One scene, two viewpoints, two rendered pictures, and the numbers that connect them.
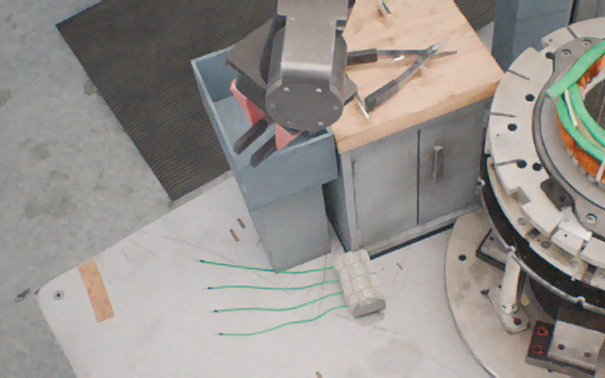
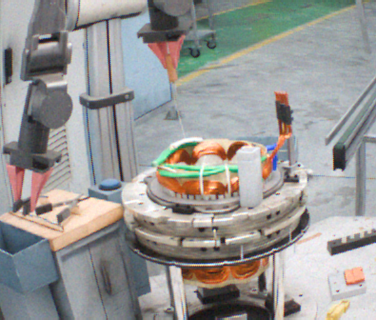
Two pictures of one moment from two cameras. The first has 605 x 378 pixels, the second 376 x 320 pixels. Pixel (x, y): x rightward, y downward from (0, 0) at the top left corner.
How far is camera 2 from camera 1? 0.79 m
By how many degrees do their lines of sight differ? 48
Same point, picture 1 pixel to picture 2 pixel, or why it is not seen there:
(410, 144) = (87, 258)
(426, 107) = (88, 221)
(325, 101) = (65, 102)
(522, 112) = (142, 198)
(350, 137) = (57, 237)
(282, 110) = (47, 114)
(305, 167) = (41, 264)
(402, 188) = (93, 297)
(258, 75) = (19, 150)
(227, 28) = not seen: outside the picture
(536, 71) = (138, 187)
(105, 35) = not seen: outside the picture
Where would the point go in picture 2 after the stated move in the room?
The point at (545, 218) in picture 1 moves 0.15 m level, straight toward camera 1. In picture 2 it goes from (184, 218) to (207, 253)
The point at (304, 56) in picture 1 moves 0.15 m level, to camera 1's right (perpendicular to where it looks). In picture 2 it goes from (53, 81) to (135, 55)
